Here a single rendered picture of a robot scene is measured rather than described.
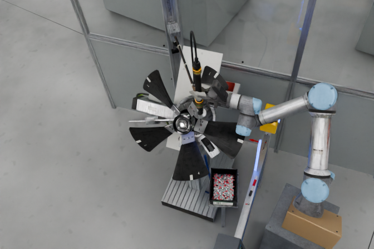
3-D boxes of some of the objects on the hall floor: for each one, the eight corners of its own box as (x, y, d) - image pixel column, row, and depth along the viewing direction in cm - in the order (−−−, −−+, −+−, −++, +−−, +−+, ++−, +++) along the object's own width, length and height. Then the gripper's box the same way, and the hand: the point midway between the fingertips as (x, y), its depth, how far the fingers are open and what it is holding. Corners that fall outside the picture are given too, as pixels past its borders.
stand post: (192, 187, 311) (183, 128, 240) (201, 190, 309) (196, 131, 237) (190, 191, 309) (181, 133, 237) (200, 194, 306) (193, 136, 235)
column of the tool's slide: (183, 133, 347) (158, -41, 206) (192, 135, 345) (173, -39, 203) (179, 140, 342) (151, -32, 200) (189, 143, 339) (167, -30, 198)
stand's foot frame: (187, 145, 338) (187, 141, 331) (234, 159, 325) (234, 155, 319) (162, 204, 303) (161, 200, 297) (213, 222, 290) (213, 218, 284)
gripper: (227, 114, 179) (187, 104, 184) (233, 98, 185) (195, 88, 191) (227, 104, 172) (186, 94, 178) (234, 86, 178) (194, 78, 184)
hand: (193, 88), depth 182 cm, fingers closed on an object, 4 cm apart
